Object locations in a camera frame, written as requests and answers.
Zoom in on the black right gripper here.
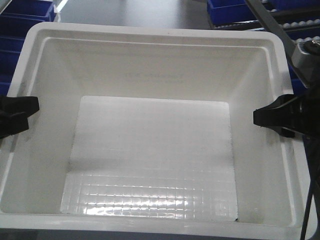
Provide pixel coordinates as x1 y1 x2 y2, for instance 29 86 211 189
252 84 320 141

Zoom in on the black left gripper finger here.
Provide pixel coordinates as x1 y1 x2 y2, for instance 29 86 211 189
0 95 40 139

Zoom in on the white plastic tote bin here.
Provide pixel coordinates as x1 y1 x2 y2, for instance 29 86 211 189
0 22 310 240

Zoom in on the blue bin near left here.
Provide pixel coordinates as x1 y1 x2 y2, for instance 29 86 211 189
0 0 56 22

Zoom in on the blue bin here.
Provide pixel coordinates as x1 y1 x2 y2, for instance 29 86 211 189
0 0 56 22
206 0 256 26

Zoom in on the blue bin top right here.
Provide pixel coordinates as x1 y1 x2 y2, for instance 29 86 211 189
206 0 256 26

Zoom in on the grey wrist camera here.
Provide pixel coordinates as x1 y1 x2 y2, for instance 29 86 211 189
291 39 320 68

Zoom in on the metal shelf rail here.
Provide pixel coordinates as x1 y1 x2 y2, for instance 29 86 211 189
245 0 311 88

